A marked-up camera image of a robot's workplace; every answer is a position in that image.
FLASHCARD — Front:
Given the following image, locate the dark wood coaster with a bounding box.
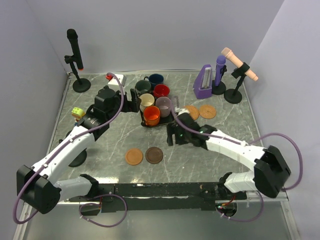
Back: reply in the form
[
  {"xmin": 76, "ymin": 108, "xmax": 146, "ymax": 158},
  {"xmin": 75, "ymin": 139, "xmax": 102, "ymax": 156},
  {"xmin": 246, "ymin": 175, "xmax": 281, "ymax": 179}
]
[{"xmin": 145, "ymin": 147, "xmax": 164, "ymax": 164}]

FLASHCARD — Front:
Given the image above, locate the woven rattan coaster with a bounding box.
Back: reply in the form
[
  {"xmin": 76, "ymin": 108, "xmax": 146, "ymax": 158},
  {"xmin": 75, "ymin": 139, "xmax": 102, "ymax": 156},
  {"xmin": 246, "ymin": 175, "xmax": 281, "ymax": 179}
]
[
  {"xmin": 184, "ymin": 105, "xmax": 200, "ymax": 120},
  {"xmin": 199, "ymin": 104, "xmax": 217, "ymax": 119}
]

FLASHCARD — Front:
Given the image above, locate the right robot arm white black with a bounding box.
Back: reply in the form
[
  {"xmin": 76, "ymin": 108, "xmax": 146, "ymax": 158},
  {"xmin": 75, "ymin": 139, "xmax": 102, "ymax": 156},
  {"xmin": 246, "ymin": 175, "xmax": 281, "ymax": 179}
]
[{"xmin": 166, "ymin": 112, "xmax": 291, "ymax": 199}]

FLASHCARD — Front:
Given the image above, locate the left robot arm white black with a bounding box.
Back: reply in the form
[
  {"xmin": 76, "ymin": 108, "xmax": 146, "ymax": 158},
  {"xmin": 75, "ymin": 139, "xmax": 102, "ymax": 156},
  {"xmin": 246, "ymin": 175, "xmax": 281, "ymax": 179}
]
[{"xmin": 16, "ymin": 86, "xmax": 141, "ymax": 214}]

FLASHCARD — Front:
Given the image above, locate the left light wood coaster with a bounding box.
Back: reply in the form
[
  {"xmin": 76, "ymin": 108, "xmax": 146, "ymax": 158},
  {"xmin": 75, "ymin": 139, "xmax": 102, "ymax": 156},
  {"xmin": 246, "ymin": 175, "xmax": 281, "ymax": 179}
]
[{"xmin": 125, "ymin": 148, "xmax": 144, "ymax": 166}]

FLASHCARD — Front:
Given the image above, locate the black serving tray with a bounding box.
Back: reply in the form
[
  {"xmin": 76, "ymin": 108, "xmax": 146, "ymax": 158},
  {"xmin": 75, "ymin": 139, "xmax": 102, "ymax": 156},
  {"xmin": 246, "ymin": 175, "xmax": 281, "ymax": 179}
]
[{"xmin": 140, "ymin": 97, "xmax": 174, "ymax": 128}]

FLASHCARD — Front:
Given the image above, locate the cream mug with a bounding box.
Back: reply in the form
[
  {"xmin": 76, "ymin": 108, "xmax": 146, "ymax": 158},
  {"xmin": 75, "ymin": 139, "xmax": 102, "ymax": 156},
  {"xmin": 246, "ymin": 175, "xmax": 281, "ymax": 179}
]
[{"xmin": 139, "ymin": 93, "xmax": 155, "ymax": 113}]

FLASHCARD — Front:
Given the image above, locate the dark green mug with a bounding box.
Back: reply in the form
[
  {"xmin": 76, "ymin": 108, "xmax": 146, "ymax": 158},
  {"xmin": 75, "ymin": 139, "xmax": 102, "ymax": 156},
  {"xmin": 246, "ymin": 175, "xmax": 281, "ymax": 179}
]
[{"xmin": 134, "ymin": 80, "xmax": 152, "ymax": 96}]

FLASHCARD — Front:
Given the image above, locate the orange mug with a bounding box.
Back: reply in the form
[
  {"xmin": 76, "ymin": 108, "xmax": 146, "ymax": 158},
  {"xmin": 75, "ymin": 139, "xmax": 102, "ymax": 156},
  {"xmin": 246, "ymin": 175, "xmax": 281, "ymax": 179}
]
[{"xmin": 143, "ymin": 105, "xmax": 161, "ymax": 127}]

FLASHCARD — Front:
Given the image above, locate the lilac mug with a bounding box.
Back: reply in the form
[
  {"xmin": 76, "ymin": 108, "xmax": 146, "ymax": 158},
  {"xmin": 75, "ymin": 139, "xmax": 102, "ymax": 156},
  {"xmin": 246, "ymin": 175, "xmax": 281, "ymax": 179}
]
[{"xmin": 155, "ymin": 96, "xmax": 172, "ymax": 118}]

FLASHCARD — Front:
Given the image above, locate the red mug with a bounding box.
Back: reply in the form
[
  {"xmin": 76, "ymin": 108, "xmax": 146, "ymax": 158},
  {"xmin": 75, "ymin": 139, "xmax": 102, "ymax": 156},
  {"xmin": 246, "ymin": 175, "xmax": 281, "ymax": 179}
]
[{"xmin": 153, "ymin": 84, "xmax": 170, "ymax": 98}]

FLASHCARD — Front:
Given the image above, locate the blue mug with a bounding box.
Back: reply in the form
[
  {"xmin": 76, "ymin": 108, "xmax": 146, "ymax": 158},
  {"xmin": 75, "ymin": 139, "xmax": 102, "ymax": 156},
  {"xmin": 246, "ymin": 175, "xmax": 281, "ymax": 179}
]
[{"xmin": 143, "ymin": 73, "xmax": 164, "ymax": 89}]

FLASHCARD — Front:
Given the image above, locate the purple metronome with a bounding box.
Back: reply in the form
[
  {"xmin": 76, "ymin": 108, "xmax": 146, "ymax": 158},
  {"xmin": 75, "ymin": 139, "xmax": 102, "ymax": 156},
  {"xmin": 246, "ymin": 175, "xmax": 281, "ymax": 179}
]
[{"xmin": 193, "ymin": 64, "xmax": 213, "ymax": 100}]

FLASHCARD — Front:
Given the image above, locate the colourful toy block figure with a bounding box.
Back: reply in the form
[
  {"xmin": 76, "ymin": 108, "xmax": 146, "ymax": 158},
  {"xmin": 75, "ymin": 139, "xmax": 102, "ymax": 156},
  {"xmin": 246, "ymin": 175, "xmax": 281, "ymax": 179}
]
[{"xmin": 71, "ymin": 107, "xmax": 86, "ymax": 126}]

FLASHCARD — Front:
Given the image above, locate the left black microphone stand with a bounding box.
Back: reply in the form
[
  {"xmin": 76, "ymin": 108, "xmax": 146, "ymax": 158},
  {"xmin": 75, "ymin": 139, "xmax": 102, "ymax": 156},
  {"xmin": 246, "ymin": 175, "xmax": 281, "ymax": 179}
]
[{"xmin": 64, "ymin": 55, "xmax": 91, "ymax": 93}]

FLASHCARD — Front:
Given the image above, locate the purple microphone black stand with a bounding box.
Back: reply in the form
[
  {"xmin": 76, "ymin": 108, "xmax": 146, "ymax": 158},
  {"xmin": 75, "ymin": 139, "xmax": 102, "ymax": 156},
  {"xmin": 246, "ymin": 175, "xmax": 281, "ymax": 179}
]
[{"xmin": 211, "ymin": 65, "xmax": 227, "ymax": 95}]

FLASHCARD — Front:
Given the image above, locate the black round stand base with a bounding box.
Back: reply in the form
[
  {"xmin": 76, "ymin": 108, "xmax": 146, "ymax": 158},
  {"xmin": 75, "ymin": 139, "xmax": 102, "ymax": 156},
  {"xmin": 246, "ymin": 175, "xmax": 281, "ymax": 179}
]
[{"xmin": 68, "ymin": 149, "xmax": 87, "ymax": 168}]

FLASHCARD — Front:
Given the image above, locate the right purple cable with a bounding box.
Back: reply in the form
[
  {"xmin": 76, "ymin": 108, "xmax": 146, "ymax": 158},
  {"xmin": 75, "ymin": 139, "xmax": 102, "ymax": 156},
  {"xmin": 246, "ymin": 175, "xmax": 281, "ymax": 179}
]
[{"xmin": 170, "ymin": 96, "xmax": 304, "ymax": 223}]

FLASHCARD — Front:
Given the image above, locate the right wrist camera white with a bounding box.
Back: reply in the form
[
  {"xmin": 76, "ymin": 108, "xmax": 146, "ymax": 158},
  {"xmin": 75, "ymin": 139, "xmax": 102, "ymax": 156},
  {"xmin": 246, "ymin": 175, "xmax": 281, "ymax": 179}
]
[{"xmin": 174, "ymin": 107, "xmax": 190, "ymax": 116}]

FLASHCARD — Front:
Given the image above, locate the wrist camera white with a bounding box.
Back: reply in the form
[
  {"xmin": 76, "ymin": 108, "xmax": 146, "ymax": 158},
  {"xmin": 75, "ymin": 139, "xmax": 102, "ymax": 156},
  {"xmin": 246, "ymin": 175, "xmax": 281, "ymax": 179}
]
[
  {"xmin": 105, "ymin": 73, "xmax": 127, "ymax": 88},
  {"xmin": 174, "ymin": 107, "xmax": 190, "ymax": 116}
]

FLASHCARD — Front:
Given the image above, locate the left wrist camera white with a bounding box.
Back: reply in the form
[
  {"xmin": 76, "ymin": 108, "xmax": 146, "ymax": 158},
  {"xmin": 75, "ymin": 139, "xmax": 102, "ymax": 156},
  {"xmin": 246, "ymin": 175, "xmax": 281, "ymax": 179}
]
[{"xmin": 105, "ymin": 73, "xmax": 127, "ymax": 88}]

